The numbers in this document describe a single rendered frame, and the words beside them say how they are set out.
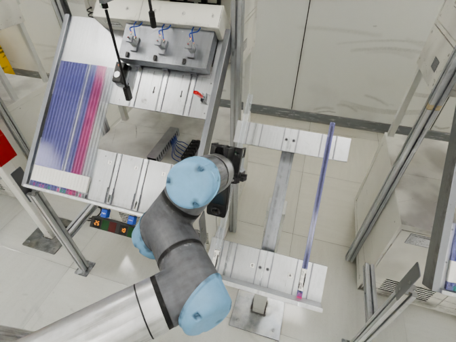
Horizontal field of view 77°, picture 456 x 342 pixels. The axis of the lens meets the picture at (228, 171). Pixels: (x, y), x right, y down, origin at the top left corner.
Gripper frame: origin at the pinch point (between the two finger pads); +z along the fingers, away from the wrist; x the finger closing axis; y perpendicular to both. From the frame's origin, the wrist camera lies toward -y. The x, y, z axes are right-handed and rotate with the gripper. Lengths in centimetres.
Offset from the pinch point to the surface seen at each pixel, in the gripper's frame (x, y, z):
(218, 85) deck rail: 15.4, 24.5, 25.2
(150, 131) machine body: 62, 1, 70
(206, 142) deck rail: 15.3, 4.3, 21.7
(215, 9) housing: 20, 49, 24
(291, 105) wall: -5, 39, 209
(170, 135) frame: 47, 2, 63
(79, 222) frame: 85, -50, 49
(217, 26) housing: 18, 43, 22
